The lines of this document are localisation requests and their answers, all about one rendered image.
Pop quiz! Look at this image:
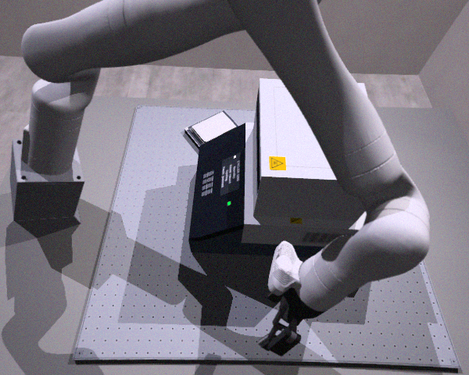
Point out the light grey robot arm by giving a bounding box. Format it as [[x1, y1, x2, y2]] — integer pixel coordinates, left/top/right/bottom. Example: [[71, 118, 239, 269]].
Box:
[[21, 0, 430, 312]]

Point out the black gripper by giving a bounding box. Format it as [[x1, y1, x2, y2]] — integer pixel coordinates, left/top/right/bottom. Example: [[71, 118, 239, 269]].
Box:
[[259, 287, 326, 356]]

